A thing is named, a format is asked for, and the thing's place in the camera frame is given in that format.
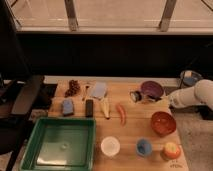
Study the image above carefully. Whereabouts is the red bowl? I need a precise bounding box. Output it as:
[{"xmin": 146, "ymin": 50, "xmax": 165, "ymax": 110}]
[{"xmin": 150, "ymin": 111, "xmax": 176, "ymax": 137}]

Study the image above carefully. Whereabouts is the light blue cloth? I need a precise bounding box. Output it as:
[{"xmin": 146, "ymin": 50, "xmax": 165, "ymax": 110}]
[{"xmin": 90, "ymin": 82, "xmax": 107, "ymax": 99}]

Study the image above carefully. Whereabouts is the red yellow apple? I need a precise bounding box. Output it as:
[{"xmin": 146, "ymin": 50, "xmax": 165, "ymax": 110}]
[{"xmin": 162, "ymin": 142, "xmax": 181, "ymax": 160}]

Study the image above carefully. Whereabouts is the blue cup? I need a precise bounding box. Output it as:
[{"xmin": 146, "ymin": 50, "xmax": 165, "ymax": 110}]
[{"xmin": 136, "ymin": 139, "xmax": 152, "ymax": 157}]

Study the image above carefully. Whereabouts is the black handled brush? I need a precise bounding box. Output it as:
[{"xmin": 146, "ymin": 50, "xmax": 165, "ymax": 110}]
[{"xmin": 130, "ymin": 91, "xmax": 161, "ymax": 102}]

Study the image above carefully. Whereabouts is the green plastic tray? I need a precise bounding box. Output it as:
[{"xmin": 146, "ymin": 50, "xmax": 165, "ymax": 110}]
[{"xmin": 19, "ymin": 118, "xmax": 96, "ymax": 171}]

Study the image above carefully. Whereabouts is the white cup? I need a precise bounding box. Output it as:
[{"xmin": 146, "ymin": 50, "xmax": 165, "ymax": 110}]
[{"xmin": 100, "ymin": 136, "xmax": 120, "ymax": 157}]

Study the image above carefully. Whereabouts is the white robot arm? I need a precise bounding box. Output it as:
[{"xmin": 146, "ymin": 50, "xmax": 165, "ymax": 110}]
[{"xmin": 165, "ymin": 79, "xmax": 213, "ymax": 111}]

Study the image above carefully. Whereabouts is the brown grape bunch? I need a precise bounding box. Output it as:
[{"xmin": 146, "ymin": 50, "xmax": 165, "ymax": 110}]
[{"xmin": 65, "ymin": 80, "xmax": 80, "ymax": 97}]

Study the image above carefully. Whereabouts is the purple bowl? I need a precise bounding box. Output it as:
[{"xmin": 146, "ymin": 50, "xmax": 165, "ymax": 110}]
[{"xmin": 140, "ymin": 81, "xmax": 164, "ymax": 98}]

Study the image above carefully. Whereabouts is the black rectangular block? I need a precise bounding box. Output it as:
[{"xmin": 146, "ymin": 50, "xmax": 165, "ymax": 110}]
[{"xmin": 85, "ymin": 99, "xmax": 93, "ymax": 117}]

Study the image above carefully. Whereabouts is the blue sponge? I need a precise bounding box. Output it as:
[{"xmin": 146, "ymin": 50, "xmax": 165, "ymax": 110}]
[{"xmin": 62, "ymin": 99, "xmax": 74, "ymax": 116}]

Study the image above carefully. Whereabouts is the yellow banana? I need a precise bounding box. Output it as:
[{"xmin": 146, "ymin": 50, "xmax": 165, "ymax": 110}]
[{"xmin": 100, "ymin": 97, "xmax": 110, "ymax": 119}]

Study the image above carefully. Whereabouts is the orange carrot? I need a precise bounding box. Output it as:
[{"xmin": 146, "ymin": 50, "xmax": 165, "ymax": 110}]
[{"xmin": 116, "ymin": 104, "xmax": 126, "ymax": 125}]

